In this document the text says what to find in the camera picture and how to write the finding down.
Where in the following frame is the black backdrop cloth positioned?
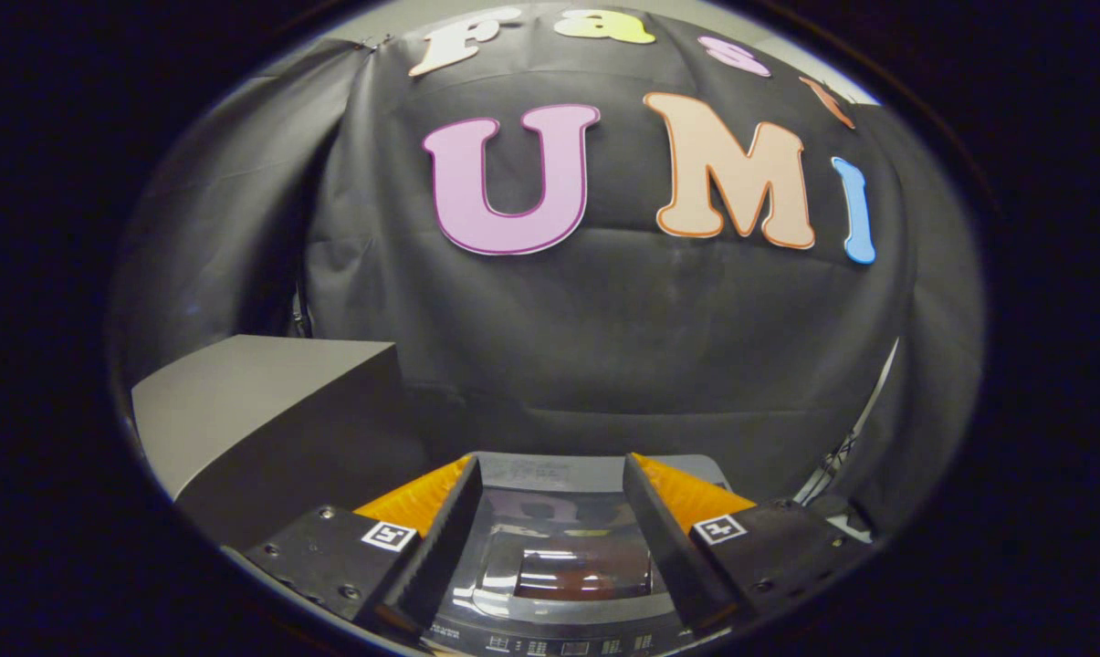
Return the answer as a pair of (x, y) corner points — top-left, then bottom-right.
(111, 5), (984, 539)

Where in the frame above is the metal backdrop stand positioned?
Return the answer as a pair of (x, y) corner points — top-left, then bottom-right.
(287, 287), (315, 340)
(791, 338), (899, 507)

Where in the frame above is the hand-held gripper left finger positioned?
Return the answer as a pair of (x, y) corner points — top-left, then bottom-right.
(239, 454), (484, 640)

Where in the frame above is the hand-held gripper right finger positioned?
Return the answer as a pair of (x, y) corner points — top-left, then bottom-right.
(623, 452), (870, 635)

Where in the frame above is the grey washing machine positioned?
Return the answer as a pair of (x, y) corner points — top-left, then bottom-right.
(422, 452), (742, 657)

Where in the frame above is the white and dark cabinet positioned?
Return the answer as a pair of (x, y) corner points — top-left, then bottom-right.
(131, 335), (432, 553)

